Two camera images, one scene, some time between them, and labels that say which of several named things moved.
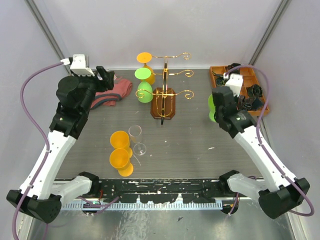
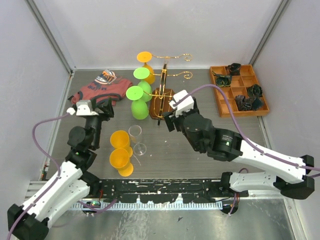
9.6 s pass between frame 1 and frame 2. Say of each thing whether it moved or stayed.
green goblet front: stayed
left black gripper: moved
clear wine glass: stayed
